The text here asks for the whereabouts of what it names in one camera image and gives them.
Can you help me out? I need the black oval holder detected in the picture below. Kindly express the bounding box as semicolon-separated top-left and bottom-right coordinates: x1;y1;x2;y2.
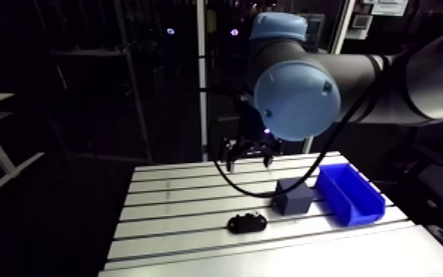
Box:
227;212;269;235

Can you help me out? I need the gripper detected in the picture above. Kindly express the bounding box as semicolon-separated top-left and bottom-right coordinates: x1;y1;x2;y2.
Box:
219;110;284;174

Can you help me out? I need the black cable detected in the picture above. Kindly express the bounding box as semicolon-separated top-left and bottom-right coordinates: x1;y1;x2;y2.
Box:
208;73;385;199

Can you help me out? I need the dark blue-grey block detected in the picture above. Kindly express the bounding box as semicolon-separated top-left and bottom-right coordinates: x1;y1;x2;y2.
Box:
271;178;316;217

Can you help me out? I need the blue bin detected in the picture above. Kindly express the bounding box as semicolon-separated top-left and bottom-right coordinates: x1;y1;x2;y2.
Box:
314;162;387;228

